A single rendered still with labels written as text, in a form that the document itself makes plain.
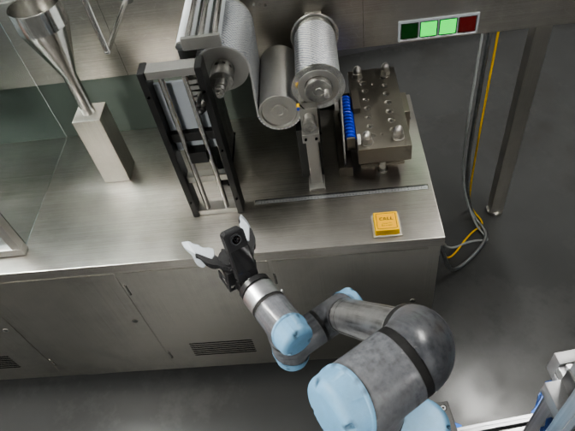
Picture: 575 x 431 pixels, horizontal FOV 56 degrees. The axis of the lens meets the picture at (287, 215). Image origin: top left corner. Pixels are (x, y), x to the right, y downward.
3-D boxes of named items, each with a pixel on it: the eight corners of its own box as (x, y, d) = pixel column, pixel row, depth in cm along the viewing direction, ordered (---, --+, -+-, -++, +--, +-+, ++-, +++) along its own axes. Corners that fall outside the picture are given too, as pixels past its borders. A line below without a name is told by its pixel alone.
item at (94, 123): (97, 189, 184) (10, 42, 141) (105, 160, 194) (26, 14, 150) (136, 185, 183) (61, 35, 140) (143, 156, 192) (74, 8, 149)
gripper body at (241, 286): (216, 275, 121) (243, 312, 114) (211, 250, 115) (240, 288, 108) (246, 261, 124) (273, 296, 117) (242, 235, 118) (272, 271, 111)
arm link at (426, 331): (466, 288, 75) (338, 276, 122) (406, 332, 72) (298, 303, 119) (505, 358, 76) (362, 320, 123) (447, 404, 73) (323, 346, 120)
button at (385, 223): (375, 236, 156) (375, 231, 155) (372, 217, 161) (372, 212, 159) (400, 233, 156) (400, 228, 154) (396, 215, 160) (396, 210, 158)
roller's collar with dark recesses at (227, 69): (211, 93, 143) (206, 73, 139) (214, 79, 147) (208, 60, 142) (235, 91, 143) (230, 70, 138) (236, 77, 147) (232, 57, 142)
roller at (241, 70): (204, 92, 151) (190, 49, 140) (210, 43, 167) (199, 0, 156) (252, 87, 149) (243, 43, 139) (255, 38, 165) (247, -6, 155)
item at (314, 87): (302, 83, 144) (329, 78, 143) (302, 79, 146) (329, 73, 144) (308, 104, 150) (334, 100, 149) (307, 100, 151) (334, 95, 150)
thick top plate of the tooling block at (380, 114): (358, 164, 166) (358, 150, 162) (348, 85, 192) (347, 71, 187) (411, 159, 165) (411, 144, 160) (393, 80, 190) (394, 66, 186)
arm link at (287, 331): (285, 366, 105) (279, 345, 99) (256, 326, 112) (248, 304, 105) (317, 343, 108) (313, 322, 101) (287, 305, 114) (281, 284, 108)
